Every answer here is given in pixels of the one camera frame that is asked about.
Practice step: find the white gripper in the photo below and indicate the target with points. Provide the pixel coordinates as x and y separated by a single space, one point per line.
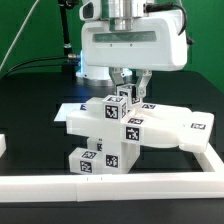
155 43

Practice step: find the white tagged cube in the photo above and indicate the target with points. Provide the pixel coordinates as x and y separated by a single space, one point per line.
114 107
127 90

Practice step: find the white chair back frame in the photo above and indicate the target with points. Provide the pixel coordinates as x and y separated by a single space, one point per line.
152 125

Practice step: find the white chair seat part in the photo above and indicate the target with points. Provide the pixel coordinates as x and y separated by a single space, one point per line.
119 157

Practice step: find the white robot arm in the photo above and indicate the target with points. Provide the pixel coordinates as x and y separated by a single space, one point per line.
96 71

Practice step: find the black vertical pole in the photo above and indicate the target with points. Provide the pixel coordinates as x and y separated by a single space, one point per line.
65 5

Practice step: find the white L-shaped fence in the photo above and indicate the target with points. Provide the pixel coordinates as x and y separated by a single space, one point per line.
209 183

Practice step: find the white block at left edge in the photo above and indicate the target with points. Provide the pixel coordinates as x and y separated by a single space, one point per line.
2 144

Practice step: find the white marker base plate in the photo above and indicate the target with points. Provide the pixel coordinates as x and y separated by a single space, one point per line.
67 108

